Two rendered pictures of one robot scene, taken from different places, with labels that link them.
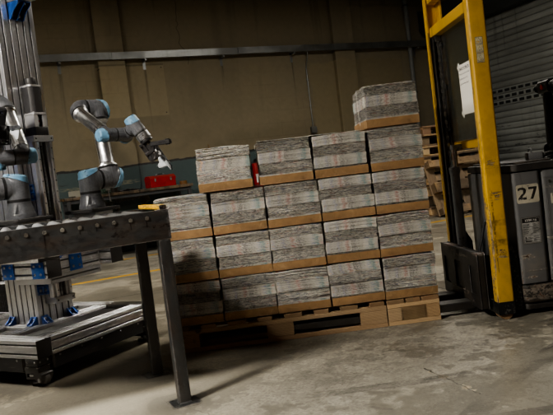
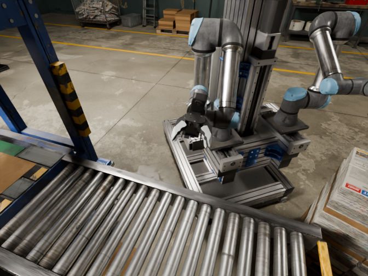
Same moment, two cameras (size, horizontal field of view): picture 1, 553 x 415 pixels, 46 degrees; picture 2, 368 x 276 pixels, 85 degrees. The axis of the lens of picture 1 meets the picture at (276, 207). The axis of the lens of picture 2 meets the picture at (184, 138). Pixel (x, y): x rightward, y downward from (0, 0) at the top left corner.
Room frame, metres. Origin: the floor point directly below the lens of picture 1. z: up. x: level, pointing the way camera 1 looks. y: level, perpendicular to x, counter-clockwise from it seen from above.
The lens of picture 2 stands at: (2.44, 0.81, 1.64)
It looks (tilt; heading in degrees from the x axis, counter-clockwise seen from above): 41 degrees down; 42
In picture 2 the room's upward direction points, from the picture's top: straight up
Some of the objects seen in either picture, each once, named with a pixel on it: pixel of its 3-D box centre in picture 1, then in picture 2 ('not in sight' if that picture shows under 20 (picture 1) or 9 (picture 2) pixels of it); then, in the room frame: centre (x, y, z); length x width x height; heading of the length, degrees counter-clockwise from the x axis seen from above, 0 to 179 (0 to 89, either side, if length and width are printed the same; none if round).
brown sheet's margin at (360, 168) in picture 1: (337, 171); not in sight; (3.62, -0.36, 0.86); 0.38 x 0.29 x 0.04; 2
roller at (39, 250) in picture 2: not in sight; (72, 210); (2.46, 1.52, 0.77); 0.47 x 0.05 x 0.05; 23
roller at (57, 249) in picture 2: not in sight; (84, 214); (2.48, 1.46, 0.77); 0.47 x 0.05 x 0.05; 23
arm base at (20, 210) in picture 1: (20, 208); (220, 127); (3.34, 1.31, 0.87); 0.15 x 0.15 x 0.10
